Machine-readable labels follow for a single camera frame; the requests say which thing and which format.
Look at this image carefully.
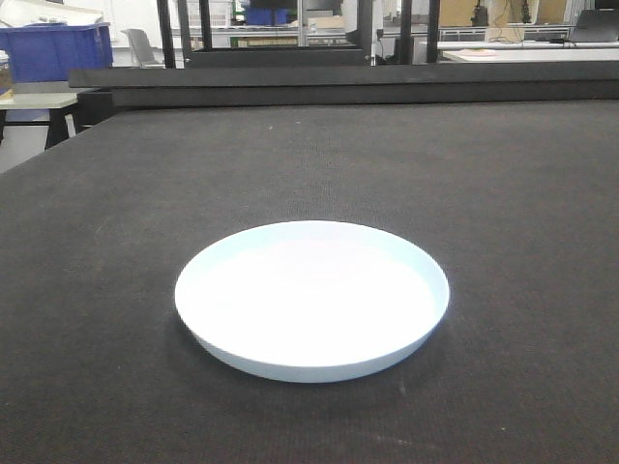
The light blue round tray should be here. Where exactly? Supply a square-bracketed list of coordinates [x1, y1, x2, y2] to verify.
[174, 220, 451, 383]

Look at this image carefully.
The white background table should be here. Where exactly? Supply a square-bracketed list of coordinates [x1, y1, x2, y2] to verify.
[437, 41, 618, 63]

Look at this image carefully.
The grey chair background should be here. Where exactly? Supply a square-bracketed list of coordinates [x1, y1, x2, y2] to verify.
[122, 28, 165, 69]

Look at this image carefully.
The grey side table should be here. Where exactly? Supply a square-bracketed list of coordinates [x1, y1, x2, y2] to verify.
[1, 82, 92, 150]

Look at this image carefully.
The blue plastic crate background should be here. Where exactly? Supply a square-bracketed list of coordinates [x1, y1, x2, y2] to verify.
[1, 23, 113, 83]

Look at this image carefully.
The black metal frame rack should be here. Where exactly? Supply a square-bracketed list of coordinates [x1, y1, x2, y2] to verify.
[69, 1, 618, 107]

